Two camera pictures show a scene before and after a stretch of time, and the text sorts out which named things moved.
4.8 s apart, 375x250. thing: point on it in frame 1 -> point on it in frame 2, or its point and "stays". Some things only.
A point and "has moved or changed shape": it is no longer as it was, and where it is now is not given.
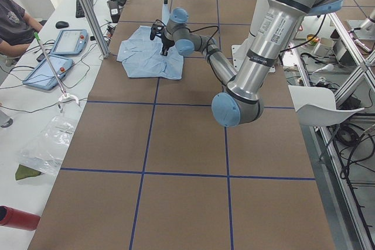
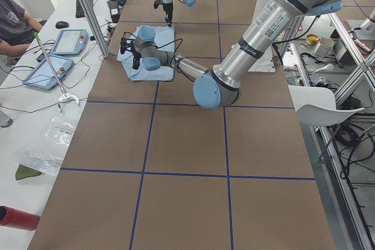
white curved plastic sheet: (316, 106) stays
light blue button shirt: (140, 57) has moved or changed shape
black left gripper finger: (165, 47) -> (136, 62)
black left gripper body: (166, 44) -> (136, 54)
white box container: (325, 48) stays
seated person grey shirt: (17, 28) stays
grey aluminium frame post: (89, 12) stays
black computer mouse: (61, 24) stays
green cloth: (23, 172) stays
